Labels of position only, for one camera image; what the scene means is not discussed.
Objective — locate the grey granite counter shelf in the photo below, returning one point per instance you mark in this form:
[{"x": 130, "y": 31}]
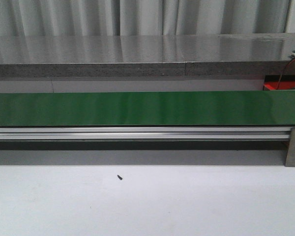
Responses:
[{"x": 146, "y": 56}]

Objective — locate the green conveyor belt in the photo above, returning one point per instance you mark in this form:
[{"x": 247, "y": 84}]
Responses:
[{"x": 275, "y": 107}]

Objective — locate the red plastic tray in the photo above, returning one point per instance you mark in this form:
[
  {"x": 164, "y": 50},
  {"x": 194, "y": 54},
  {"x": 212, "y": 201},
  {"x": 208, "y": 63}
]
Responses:
[{"x": 272, "y": 82}]

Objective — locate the grey pleated curtain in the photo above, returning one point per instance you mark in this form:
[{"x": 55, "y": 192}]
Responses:
[{"x": 141, "y": 17}]

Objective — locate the aluminium conveyor side rail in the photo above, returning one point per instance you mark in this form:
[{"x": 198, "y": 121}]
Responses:
[{"x": 148, "y": 133}]

